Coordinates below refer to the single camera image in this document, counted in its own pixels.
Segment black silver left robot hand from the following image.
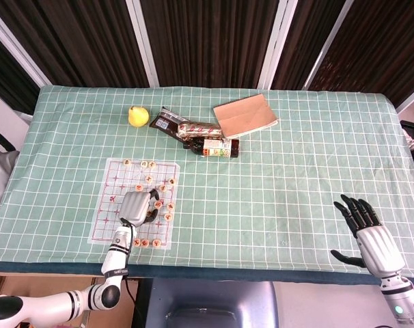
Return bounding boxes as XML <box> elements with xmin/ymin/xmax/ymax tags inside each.
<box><xmin>119</xmin><ymin>189</ymin><xmax>161</xmax><ymax>228</ymax></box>

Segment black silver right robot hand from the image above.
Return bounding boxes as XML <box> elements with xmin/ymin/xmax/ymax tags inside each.
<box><xmin>330</xmin><ymin>194</ymin><xmax>406</xmax><ymax>277</ymax></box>

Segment translucent Chinese chess board sheet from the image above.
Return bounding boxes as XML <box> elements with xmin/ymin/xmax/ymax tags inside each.
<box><xmin>87</xmin><ymin>157</ymin><xmax>182</xmax><ymax>251</ymax></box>

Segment dark brown snack packet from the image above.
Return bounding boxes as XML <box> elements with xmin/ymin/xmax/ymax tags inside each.
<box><xmin>149</xmin><ymin>107</ymin><xmax>191</xmax><ymax>138</ymax></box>

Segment yellow pear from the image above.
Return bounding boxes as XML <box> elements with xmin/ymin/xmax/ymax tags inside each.
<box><xmin>127</xmin><ymin>105</ymin><xmax>150</xmax><ymax>128</ymax></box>

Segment dark bottle with label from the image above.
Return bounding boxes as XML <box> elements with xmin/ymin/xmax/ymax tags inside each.
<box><xmin>183</xmin><ymin>136</ymin><xmax>241</xmax><ymax>159</ymax></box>

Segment cream red wrapped biscuit roll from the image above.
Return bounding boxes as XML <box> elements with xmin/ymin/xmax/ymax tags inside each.
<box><xmin>175</xmin><ymin>121</ymin><xmax>224</xmax><ymax>141</ymax></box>

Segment blue grey robot chest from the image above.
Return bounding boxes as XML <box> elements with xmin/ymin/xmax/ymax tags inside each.
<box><xmin>131</xmin><ymin>278</ymin><xmax>280</xmax><ymax>328</ymax></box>

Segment brown cardboard box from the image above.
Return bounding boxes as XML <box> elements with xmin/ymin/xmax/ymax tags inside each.
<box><xmin>0</xmin><ymin>271</ymin><xmax>140</xmax><ymax>328</ymax></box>

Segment green white checked tablecloth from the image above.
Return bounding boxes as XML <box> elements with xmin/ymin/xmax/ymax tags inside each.
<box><xmin>0</xmin><ymin>84</ymin><xmax>414</xmax><ymax>286</ymax></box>

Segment brown paper notebook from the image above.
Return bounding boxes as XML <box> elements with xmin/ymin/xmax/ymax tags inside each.
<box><xmin>212</xmin><ymin>93</ymin><xmax>280</xmax><ymax>139</ymax></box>

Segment black chair armrest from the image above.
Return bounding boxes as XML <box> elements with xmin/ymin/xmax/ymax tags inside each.
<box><xmin>0</xmin><ymin>128</ymin><xmax>17</xmax><ymax>153</ymax></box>

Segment dark brown curtain panel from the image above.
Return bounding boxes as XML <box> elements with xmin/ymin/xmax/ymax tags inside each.
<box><xmin>307</xmin><ymin>0</ymin><xmax>414</xmax><ymax>104</ymax></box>
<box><xmin>0</xmin><ymin>0</ymin><xmax>150</xmax><ymax>88</ymax></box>
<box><xmin>0</xmin><ymin>29</ymin><xmax>41</xmax><ymax>114</ymax></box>
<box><xmin>139</xmin><ymin>0</ymin><xmax>280</xmax><ymax>91</ymax></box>
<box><xmin>271</xmin><ymin>0</ymin><xmax>352</xmax><ymax>91</ymax></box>

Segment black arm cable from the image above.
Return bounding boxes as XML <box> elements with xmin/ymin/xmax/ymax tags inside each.
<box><xmin>124</xmin><ymin>272</ymin><xmax>137</xmax><ymax>310</ymax></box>

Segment white screen frame post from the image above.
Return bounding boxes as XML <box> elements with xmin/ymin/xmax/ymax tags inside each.
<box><xmin>394</xmin><ymin>77</ymin><xmax>414</xmax><ymax>114</ymax></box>
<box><xmin>302</xmin><ymin>0</ymin><xmax>355</xmax><ymax>91</ymax></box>
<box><xmin>258</xmin><ymin>0</ymin><xmax>299</xmax><ymax>91</ymax></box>
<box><xmin>125</xmin><ymin>0</ymin><xmax>160</xmax><ymax>87</ymax></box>
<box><xmin>0</xmin><ymin>5</ymin><xmax>53</xmax><ymax>88</ymax></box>

